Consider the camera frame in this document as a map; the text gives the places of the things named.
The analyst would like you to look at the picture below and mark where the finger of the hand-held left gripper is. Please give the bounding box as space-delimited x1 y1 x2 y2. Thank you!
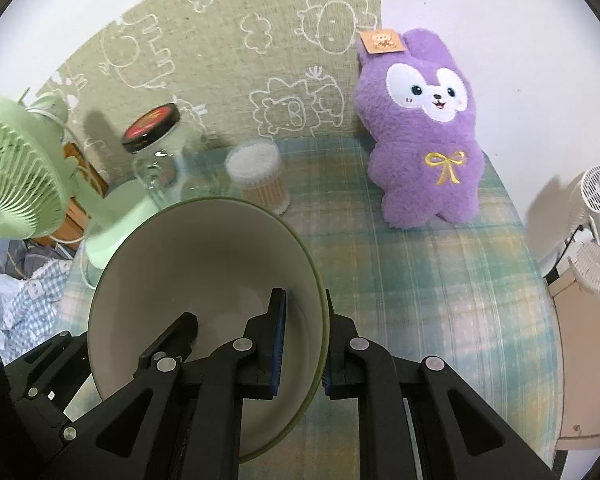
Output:
4 332 103 453

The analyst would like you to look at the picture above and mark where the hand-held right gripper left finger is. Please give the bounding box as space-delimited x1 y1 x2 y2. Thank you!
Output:
45 288 287 480

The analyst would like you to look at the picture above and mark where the green animal print wall cloth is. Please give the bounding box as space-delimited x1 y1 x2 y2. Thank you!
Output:
35 0 383 161

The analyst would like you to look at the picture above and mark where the blue checked cloth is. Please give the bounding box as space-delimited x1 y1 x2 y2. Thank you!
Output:
0 237 76 363

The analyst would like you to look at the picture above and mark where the wooden box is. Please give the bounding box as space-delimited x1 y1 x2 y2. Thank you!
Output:
62 142 106 233

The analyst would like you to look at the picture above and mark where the glass jar with black lid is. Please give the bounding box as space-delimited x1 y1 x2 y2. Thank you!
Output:
121 103 206 211

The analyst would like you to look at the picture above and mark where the cotton swab container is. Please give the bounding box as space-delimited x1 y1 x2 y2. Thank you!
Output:
225 140 291 217

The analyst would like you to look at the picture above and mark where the purple plush rabbit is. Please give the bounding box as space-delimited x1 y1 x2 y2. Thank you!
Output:
356 27 486 231

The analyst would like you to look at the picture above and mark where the green plaid tablecloth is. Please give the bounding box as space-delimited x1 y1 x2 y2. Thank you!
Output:
55 132 566 480

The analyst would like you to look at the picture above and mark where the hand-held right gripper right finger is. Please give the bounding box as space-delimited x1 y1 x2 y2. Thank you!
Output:
324 289 556 480

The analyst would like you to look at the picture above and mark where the green desk fan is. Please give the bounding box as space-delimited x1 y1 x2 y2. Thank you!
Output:
0 97 157 272

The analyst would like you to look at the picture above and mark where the leaf patterned white bowl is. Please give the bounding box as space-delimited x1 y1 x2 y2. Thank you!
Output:
87 197 330 464

